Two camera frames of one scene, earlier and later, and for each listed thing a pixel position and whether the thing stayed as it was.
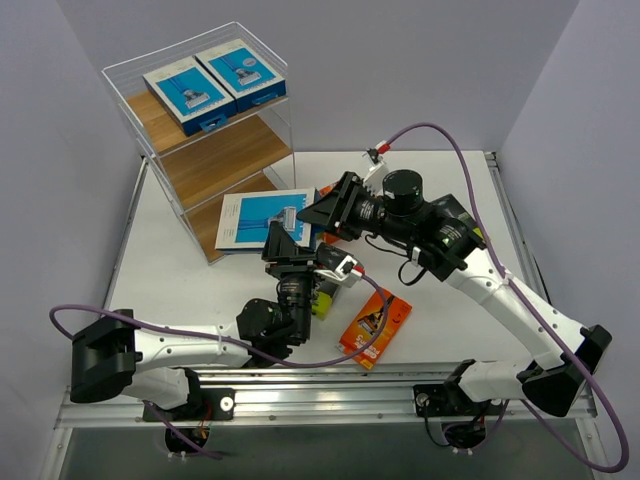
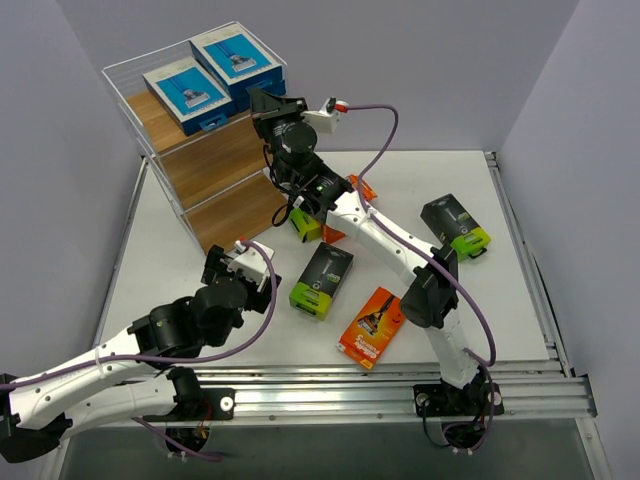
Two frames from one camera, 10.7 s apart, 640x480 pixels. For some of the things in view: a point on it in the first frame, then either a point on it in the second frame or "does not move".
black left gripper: [288, 267] to [215, 266]
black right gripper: [345, 205] to [275, 116]
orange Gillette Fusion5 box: [364, 327] does not move
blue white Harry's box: [243, 218] to [238, 62]
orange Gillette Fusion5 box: [330, 238] does not move
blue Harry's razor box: [192, 96] does not move
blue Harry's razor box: [249, 78] does not move
